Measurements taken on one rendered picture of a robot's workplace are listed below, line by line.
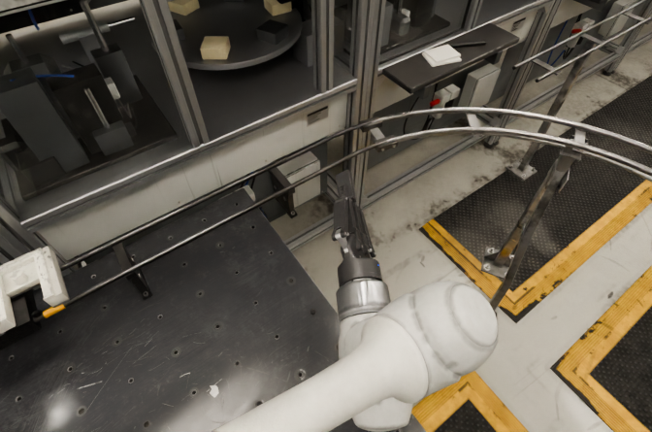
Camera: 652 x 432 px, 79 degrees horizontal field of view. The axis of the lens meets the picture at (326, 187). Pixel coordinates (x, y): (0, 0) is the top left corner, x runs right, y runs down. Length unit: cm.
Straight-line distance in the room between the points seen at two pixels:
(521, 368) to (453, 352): 142
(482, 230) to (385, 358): 170
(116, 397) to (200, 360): 19
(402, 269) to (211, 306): 106
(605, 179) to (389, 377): 232
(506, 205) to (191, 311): 169
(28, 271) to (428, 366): 89
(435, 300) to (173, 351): 75
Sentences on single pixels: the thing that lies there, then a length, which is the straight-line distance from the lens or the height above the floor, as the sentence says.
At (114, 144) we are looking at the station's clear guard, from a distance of 107.
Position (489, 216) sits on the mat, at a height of 1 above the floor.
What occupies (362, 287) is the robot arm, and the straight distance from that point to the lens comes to 65.
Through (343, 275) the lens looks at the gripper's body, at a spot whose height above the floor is 105.
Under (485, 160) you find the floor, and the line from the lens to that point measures 249.
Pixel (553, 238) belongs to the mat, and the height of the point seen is 1.
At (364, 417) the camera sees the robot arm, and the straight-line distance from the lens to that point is 63.
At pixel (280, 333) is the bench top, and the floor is 68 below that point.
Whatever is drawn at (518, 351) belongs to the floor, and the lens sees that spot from 190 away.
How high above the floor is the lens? 165
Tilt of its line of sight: 50 degrees down
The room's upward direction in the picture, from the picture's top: straight up
